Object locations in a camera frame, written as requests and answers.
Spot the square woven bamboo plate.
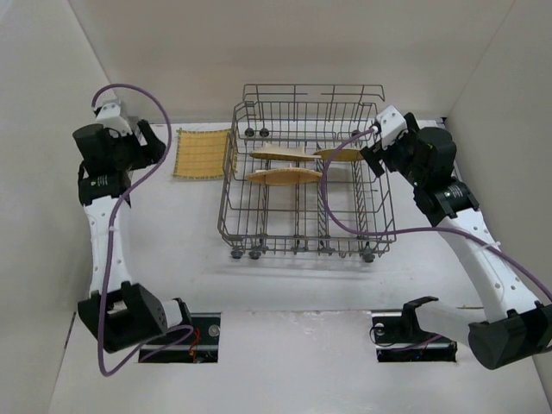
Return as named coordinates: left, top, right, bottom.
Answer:
left=247, top=167, right=323, bottom=186

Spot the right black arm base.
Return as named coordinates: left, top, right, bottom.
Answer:
left=369, top=297, right=458, bottom=363

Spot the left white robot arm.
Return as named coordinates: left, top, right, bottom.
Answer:
left=72, top=119, right=192, bottom=354

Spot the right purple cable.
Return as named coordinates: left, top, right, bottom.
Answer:
left=320, top=124, right=552, bottom=303

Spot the rectangular woven bamboo plate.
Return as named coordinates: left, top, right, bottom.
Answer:
left=172, top=129, right=230, bottom=180

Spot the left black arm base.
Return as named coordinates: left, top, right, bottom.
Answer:
left=138, top=313, right=222, bottom=364

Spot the purple cable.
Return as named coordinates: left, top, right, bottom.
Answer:
left=320, top=124, right=552, bottom=303
left=90, top=83, right=196, bottom=378

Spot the round woven bamboo plate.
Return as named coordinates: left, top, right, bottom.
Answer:
left=313, top=147, right=363, bottom=162

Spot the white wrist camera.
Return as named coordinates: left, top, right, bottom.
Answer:
left=95, top=99, right=132, bottom=135
left=374, top=105, right=407, bottom=150

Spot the shovel-shaped woven bamboo plate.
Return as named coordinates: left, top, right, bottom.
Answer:
left=249, top=144, right=321, bottom=162

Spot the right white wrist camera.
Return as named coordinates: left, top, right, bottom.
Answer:
left=374, top=105, right=407, bottom=150

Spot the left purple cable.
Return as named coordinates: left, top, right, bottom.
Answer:
left=90, top=83, right=196, bottom=378

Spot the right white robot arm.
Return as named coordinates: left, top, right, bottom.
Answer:
left=361, top=105, right=551, bottom=370

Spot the grey wire dish rack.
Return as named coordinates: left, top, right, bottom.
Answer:
left=217, top=84, right=395, bottom=262

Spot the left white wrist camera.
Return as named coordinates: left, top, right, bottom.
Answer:
left=95, top=99, right=132, bottom=135

